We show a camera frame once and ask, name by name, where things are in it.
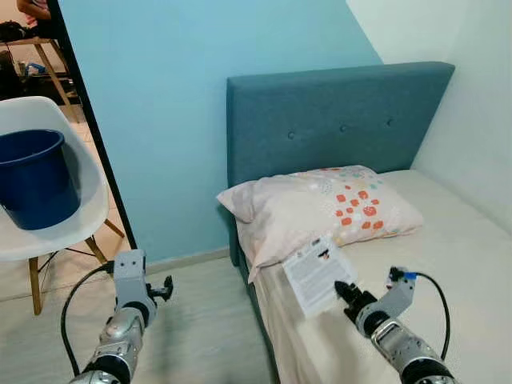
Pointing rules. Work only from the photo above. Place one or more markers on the white chair with wooden legs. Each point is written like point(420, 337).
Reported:
point(48, 240)

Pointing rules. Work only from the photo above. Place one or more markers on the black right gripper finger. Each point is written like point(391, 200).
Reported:
point(346, 292)
point(354, 309)

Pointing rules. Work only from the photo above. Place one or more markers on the black bag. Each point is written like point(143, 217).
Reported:
point(12, 32)

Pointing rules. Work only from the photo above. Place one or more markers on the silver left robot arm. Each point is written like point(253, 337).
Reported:
point(120, 336)

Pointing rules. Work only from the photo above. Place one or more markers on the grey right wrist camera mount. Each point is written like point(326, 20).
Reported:
point(398, 292)

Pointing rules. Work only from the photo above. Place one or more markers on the small blue item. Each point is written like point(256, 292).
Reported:
point(34, 69)

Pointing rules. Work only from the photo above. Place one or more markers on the black door frame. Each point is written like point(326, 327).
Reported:
point(93, 128)

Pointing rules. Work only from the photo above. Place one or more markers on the person in pink top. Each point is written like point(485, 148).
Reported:
point(36, 8)

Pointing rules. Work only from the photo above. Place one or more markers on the white book with blue letters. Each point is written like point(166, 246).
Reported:
point(316, 276)

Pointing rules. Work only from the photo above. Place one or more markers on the teal upholstered bed headboard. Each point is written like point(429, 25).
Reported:
point(336, 120)

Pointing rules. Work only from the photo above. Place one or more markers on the wooden table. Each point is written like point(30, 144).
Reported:
point(56, 72)

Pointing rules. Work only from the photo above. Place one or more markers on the pink pillow with orange dots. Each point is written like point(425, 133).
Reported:
point(320, 208)

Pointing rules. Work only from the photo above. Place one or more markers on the mattress with beige sheet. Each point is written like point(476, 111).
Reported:
point(456, 280)

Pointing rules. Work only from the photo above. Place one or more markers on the dark blue plastic bucket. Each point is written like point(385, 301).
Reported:
point(36, 188)

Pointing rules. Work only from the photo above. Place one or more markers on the beige wall skirting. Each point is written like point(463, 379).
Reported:
point(184, 260)

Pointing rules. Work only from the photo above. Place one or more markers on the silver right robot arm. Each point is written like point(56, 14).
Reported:
point(400, 348)

